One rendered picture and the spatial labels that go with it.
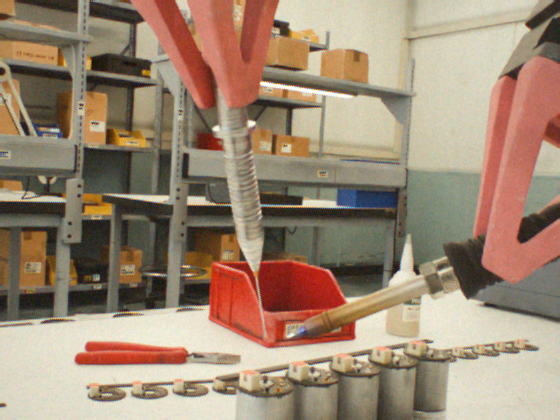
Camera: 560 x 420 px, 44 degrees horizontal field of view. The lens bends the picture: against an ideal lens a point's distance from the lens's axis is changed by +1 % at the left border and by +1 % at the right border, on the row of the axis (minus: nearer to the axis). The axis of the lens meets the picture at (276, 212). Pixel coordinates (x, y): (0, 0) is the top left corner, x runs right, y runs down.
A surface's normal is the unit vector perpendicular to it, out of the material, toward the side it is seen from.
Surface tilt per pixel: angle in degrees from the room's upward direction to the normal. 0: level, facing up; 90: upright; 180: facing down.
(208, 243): 91
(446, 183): 90
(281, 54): 91
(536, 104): 109
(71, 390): 0
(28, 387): 0
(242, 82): 99
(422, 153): 90
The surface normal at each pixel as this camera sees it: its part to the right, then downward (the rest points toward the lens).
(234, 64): 0.84, 0.23
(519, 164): -0.26, 0.36
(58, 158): 0.59, 0.08
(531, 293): -0.78, -0.01
